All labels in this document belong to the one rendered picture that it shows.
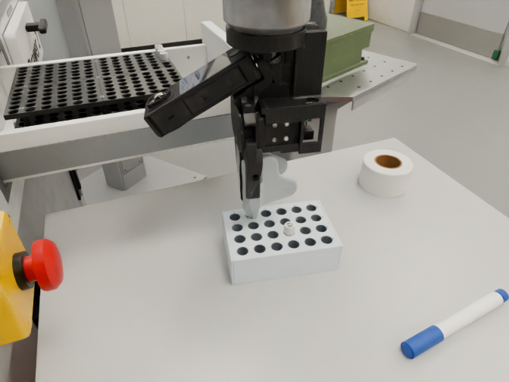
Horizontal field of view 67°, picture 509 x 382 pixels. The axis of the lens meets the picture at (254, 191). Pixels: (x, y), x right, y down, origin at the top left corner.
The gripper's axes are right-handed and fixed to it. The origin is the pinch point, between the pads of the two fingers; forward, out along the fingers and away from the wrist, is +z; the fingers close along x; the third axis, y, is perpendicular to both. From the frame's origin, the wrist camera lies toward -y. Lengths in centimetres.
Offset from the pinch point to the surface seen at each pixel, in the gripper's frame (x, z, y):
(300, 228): -3.5, 1.5, 5.8
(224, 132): 11.7, -3.6, -0.9
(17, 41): 36.3, -10.4, -31.7
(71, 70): 25.4, -8.8, -21.7
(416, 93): 203, 82, 157
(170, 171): 128, 78, -17
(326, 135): 55, 24, 32
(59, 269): -12.7, -6.4, -16.4
